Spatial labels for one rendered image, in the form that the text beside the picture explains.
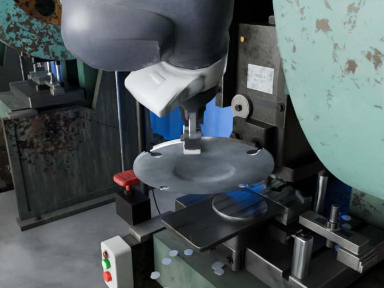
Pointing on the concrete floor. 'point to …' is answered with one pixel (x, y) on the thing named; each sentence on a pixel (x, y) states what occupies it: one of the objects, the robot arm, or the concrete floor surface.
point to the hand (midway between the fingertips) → (191, 140)
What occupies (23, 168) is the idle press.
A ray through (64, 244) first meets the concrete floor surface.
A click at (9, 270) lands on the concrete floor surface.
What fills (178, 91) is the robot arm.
